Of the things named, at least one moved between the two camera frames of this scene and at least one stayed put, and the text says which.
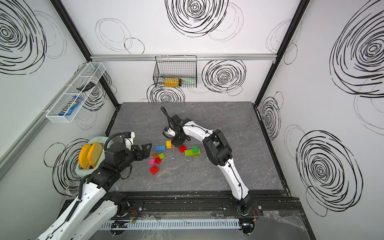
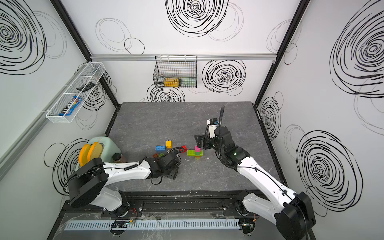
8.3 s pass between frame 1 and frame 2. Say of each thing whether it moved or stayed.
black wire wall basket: stayed
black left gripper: moved
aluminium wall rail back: stayed
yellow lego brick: stayed
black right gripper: moved
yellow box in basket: stayed
